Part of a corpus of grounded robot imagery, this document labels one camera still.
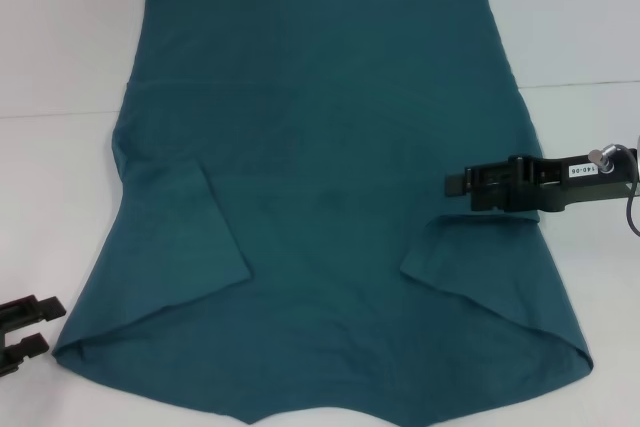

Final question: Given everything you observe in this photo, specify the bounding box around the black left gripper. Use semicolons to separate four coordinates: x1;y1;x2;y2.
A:
0;295;68;376

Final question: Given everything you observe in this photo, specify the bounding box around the teal blue shirt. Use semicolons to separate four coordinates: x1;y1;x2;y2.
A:
52;0;596;427

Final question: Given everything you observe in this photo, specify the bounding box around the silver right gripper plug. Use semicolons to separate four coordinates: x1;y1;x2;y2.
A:
587;144;625;177

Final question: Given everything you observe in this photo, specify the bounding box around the grey right gripper cable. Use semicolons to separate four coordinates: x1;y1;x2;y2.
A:
617;144;640;238

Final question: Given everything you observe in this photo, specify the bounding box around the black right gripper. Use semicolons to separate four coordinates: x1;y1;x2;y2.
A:
443;154;640;214

